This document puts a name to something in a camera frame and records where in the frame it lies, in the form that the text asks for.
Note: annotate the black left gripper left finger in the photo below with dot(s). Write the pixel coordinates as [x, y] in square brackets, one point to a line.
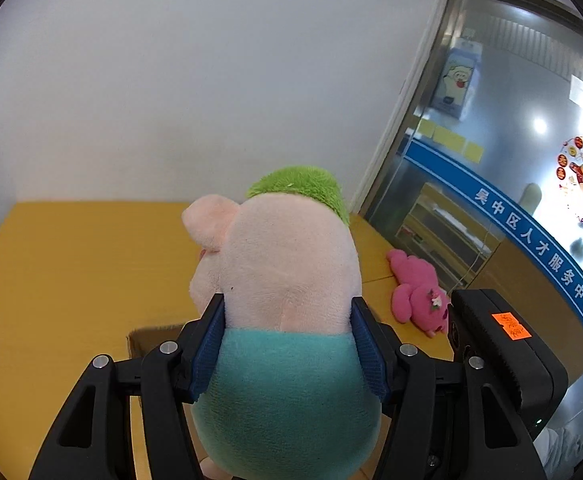
[91, 436]

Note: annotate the pig plush toy green hat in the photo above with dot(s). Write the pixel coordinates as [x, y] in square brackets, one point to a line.
[287, 398]

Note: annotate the pink plush toy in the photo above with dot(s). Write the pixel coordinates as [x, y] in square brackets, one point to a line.
[418, 298]

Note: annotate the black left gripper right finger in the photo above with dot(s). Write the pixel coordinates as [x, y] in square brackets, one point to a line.
[446, 421]

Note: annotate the glass door with blue band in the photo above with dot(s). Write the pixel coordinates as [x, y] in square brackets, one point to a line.
[485, 179]

